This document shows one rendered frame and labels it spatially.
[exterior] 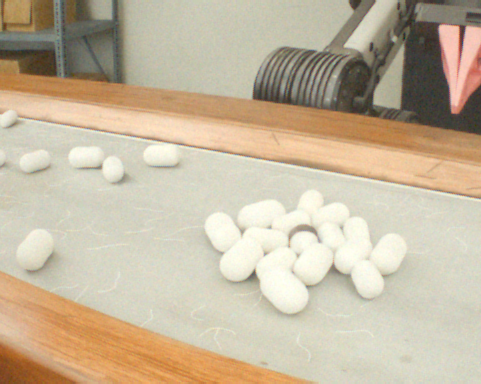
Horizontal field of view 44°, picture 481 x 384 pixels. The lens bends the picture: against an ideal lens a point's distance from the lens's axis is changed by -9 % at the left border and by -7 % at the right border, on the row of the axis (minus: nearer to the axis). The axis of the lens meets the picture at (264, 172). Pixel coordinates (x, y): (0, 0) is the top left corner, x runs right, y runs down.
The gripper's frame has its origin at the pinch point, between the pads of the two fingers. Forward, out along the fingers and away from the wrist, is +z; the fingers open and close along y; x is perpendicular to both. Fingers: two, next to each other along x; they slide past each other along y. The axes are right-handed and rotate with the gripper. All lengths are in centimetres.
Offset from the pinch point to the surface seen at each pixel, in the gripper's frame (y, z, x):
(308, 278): -5.1, 22.0, -10.9
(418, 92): -40, -108, 152
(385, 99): -54, -108, 159
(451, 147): -0.3, 2.1, 4.4
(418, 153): -3.0, 4.4, 2.6
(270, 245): -8.9, 19.8, -9.5
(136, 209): -21.9, 18.4, -7.2
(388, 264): -0.8, 19.4, -8.9
